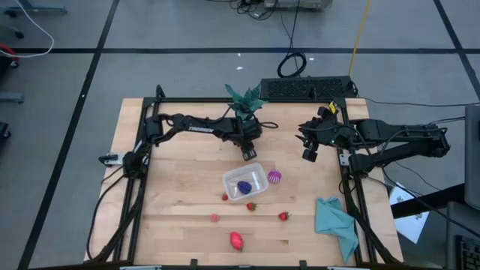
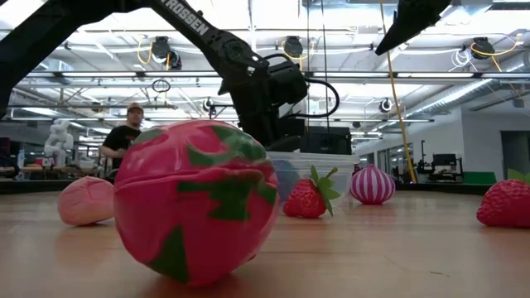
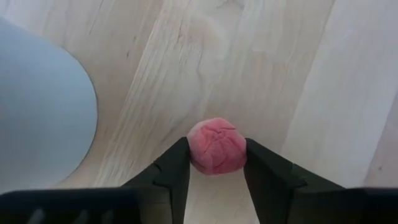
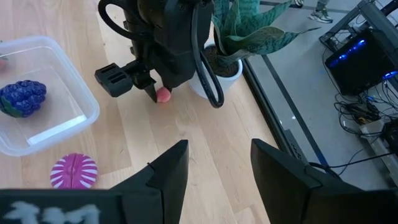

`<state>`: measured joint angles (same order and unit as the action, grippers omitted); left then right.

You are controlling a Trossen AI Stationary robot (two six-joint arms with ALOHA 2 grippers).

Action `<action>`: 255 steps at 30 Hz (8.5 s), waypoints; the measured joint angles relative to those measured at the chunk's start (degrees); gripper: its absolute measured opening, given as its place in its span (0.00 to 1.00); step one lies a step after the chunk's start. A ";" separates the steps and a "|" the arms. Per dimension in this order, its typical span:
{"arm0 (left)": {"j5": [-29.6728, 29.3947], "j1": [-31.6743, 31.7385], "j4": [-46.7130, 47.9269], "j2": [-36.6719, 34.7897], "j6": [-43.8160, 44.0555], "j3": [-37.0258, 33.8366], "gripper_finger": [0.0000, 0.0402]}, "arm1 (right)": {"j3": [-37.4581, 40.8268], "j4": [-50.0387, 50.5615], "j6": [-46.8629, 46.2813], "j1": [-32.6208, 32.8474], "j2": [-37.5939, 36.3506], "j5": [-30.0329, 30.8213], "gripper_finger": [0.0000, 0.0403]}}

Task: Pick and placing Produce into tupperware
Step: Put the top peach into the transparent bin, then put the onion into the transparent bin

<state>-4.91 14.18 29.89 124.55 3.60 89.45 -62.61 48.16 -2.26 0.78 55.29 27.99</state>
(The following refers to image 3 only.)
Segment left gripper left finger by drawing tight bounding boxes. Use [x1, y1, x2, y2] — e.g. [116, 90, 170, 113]
[121, 136, 191, 224]

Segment snake plant in white pot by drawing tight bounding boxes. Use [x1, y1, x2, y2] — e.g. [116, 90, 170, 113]
[0, 17, 99, 195]

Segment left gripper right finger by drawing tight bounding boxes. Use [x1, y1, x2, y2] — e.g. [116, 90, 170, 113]
[243, 138, 352, 224]

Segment pink round toy fruit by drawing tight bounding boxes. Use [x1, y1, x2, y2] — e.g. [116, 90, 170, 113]
[186, 117, 248, 175]

